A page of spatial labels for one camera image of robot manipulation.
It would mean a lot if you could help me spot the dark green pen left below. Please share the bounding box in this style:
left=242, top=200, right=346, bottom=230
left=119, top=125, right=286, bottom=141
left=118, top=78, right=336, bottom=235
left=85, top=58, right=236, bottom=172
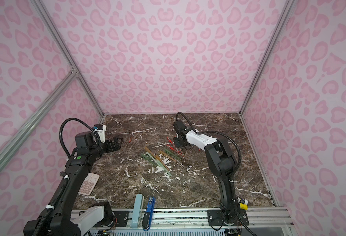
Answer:
left=141, top=153, right=157, bottom=167

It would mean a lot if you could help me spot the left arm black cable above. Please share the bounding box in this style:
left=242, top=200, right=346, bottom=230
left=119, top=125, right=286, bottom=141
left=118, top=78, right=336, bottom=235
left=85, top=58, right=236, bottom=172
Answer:
left=58, top=117, right=94, bottom=158

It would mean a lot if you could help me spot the light green pen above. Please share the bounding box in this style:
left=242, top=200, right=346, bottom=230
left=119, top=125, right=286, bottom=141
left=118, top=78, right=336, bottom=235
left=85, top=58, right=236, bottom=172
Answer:
left=146, top=151, right=161, bottom=167

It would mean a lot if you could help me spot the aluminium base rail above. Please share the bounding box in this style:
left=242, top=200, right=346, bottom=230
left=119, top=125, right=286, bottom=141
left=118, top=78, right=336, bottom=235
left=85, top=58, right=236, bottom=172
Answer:
left=38, top=207, right=297, bottom=236

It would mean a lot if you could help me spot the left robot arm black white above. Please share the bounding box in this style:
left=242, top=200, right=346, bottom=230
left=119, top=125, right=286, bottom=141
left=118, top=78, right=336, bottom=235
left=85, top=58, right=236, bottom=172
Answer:
left=23, top=132, right=123, bottom=236

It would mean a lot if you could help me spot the yellow connector plug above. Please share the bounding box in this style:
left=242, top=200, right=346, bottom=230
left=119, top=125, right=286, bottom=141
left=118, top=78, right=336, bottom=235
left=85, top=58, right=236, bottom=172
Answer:
left=237, top=198, right=248, bottom=210

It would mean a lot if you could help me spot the dark green pen right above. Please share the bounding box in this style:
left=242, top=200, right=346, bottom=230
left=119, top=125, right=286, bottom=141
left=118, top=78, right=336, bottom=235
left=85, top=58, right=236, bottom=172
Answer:
left=164, top=148, right=181, bottom=161

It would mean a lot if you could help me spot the brown pen left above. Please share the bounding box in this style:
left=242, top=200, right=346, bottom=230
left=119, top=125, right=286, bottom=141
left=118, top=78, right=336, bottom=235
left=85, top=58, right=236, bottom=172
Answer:
left=144, top=147, right=159, bottom=158

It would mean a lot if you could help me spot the brown pen right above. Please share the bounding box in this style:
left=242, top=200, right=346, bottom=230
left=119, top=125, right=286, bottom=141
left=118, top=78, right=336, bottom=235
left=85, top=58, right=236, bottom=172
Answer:
left=159, top=150, right=178, bottom=162

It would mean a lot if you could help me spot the blue black utility tool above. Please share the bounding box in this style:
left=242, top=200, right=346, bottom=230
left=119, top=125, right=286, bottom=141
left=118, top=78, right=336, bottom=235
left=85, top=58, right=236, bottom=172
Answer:
left=141, top=197, right=156, bottom=231

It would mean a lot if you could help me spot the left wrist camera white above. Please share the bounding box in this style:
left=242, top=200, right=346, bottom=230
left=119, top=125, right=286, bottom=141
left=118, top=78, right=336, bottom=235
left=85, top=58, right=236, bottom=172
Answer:
left=93, top=124, right=107, bottom=143

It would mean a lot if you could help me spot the light blue eraser block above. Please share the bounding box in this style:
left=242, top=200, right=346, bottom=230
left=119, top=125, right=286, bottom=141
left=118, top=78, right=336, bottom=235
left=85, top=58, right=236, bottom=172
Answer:
left=130, top=194, right=144, bottom=229

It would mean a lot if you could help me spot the dark green pen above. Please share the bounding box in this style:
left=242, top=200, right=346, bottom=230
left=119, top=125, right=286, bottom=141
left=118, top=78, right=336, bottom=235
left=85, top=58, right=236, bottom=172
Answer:
left=141, top=153, right=157, bottom=167
left=164, top=148, right=181, bottom=161

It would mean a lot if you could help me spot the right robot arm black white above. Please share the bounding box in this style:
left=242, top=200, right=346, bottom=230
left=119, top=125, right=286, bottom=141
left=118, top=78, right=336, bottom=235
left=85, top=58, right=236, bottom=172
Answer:
left=173, top=129, right=249, bottom=226

